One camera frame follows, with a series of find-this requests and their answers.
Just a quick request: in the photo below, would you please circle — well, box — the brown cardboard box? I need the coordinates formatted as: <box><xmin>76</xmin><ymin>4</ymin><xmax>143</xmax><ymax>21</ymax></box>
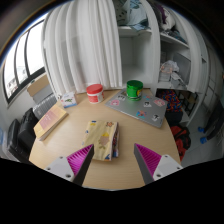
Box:
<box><xmin>26</xmin><ymin>73</ymin><xmax>51</xmax><ymax>98</ymax></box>

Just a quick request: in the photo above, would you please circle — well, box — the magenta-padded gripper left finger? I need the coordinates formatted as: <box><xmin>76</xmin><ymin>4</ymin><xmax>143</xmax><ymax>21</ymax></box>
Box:
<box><xmin>44</xmin><ymin>143</ymin><xmax>96</xmax><ymax>187</ymax></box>

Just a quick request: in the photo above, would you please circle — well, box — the red backpack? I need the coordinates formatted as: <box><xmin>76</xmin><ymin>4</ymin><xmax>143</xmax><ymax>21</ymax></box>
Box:
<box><xmin>170</xmin><ymin>124</ymin><xmax>192</xmax><ymax>162</ymax></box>

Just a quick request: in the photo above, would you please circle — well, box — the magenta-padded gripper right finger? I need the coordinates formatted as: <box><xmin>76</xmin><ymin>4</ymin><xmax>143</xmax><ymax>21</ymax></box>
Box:
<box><xmin>133</xmin><ymin>142</ymin><xmax>184</xmax><ymax>186</ymax></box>

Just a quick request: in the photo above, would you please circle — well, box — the yellow fish-print towel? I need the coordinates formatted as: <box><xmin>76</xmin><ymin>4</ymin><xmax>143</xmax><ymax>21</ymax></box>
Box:
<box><xmin>81</xmin><ymin>119</ymin><xmax>120</xmax><ymax>163</ymax></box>

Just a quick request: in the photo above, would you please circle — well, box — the large black backpack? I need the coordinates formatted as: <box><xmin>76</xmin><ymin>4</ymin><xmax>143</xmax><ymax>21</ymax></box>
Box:
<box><xmin>16</xmin><ymin>107</ymin><xmax>40</xmax><ymax>155</ymax></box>

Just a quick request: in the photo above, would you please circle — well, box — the grey ribbed suitcase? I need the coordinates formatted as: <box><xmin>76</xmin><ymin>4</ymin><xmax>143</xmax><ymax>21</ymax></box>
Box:
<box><xmin>32</xmin><ymin>84</ymin><xmax>59</xmax><ymax>121</ymax></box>

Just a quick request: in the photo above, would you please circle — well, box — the white curtain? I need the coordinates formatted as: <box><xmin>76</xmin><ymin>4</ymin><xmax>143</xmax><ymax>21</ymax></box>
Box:
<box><xmin>42</xmin><ymin>0</ymin><xmax>124</xmax><ymax>98</ymax></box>

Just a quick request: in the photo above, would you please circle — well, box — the yellow and pink book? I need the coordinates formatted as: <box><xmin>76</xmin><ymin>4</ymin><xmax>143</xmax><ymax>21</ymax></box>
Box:
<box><xmin>33</xmin><ymin>104</ymin><xmax>70</xmax><ymax>142</ymax></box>

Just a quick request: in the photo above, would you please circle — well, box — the white jar with red lid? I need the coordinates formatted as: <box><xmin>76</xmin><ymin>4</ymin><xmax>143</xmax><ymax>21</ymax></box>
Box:
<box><xmin>85</xmin><ymin>83</ymin><xmax>106</xmax><ymax>105</ymax></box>

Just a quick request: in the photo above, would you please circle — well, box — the slim black bag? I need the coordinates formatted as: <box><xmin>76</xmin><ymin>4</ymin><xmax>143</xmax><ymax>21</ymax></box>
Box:
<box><xmin>6</xmin><ymin>118</ymin><xmax>22</xmax><ymax>152</ymax></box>

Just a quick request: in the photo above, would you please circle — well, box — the small white printed box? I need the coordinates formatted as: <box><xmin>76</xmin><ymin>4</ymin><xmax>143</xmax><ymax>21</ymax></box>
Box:
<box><xmin>59</xmin><ymin>91</ymin><xmax>79</xmax><ymax>109</ymax></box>

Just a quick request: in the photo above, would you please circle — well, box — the dark-framed window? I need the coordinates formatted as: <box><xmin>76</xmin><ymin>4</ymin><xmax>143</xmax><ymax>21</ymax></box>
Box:
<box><xmin>1</xmin><ymin>19</ymin><xmax>46</xmax><ymax>105</ymax></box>

